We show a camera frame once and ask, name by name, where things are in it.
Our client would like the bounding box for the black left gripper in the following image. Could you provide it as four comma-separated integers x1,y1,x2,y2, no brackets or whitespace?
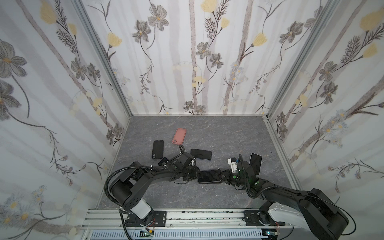
181,166,205,182

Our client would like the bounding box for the black phone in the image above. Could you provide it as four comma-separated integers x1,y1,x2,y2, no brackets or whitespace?
198,169,222,184
190,149,212,160
158,158,169,167
249,153,263,175

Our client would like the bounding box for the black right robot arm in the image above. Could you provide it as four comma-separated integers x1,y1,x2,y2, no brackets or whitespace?
219,154,357,240

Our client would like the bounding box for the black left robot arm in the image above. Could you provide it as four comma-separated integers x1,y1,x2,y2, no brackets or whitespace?
104,152,199,224

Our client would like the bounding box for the pink phone case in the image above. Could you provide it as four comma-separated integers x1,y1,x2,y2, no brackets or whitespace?
172,128,187,145

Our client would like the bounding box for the black phone case far left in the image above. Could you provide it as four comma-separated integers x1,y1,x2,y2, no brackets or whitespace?
151,140,164,160

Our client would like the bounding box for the small green circuit board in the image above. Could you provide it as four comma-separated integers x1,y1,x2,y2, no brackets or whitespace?
139,230,154,238

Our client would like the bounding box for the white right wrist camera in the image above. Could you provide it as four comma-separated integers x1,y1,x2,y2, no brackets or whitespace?
228,158,238,174

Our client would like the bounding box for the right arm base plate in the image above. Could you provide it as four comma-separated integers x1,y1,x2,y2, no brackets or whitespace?
243,211,286,227

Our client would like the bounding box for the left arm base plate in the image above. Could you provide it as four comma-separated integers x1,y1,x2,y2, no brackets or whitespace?
125,211,167,227

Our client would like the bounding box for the aluminium mounting rail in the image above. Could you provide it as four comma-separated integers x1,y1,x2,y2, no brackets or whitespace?
81,204,310,231

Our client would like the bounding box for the white slotted cable duct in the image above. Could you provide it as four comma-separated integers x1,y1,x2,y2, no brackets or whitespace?
89,228,269,240

